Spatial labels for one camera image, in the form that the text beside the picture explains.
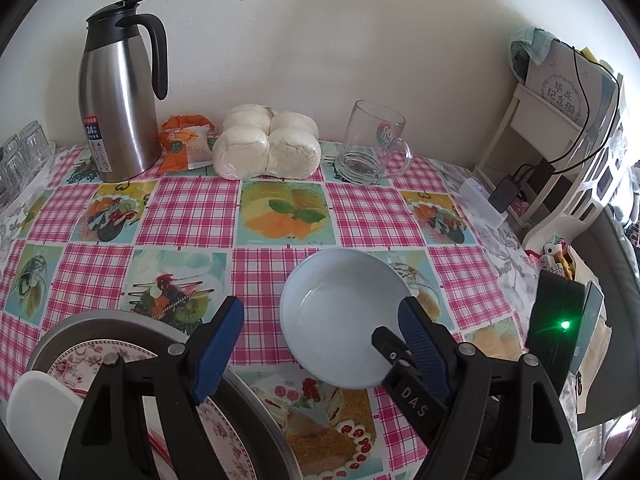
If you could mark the black power adapter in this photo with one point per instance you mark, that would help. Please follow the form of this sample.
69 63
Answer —
505 195

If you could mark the clear drinking glass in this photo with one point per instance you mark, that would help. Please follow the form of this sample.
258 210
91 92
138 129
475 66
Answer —
11 152
34 137
14 177

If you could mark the bag of steamed buns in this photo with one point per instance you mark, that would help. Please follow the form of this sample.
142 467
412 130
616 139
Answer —
265 145

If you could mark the small flower print bowl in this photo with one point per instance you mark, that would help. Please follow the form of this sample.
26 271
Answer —
340 310

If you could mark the small white box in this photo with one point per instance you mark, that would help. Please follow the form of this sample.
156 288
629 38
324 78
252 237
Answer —
480 200

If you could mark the pink plaid fruit tablecloth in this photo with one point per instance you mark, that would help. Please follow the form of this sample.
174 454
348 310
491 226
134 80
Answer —
200 220

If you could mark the teal cloth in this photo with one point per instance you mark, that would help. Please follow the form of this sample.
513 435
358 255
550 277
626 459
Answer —
532 45

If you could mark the orange snack packet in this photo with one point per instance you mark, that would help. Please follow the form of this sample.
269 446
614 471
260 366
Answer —
185 145

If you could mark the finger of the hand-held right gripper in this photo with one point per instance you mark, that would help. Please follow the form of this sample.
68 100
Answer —
405 395

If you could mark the clear glass mug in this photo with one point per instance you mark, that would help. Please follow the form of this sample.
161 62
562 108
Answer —
365 160

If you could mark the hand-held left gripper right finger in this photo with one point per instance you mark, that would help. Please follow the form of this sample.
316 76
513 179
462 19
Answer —
420 345

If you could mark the round pink floral plate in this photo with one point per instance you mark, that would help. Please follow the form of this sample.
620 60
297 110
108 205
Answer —
225 435

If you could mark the stainless steel thermos jug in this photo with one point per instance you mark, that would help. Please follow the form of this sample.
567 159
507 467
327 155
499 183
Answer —
120 110

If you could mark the white shelf rack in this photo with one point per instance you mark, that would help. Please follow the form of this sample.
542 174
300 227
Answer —
515 125

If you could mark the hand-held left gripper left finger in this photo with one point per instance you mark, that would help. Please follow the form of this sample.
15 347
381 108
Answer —
220 350

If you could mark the plain white bowl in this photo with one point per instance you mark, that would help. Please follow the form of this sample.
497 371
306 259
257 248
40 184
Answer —
40 420

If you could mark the white tray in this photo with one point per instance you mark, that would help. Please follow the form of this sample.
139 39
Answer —
45 160

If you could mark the large stainless steel plate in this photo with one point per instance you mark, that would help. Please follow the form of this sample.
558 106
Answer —
270 435

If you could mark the white printed book box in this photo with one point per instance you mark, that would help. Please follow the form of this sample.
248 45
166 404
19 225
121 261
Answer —
565 90

